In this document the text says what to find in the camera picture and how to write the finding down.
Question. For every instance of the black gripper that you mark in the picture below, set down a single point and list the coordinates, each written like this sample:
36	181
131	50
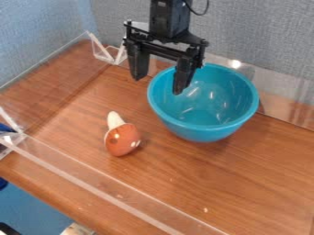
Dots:
164	37

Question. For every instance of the blue plastic bowl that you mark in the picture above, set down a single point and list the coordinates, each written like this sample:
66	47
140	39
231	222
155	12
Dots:
212	108

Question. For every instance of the clear acrylic barrier wall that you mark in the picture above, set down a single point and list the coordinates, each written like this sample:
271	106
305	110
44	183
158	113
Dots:
243	186

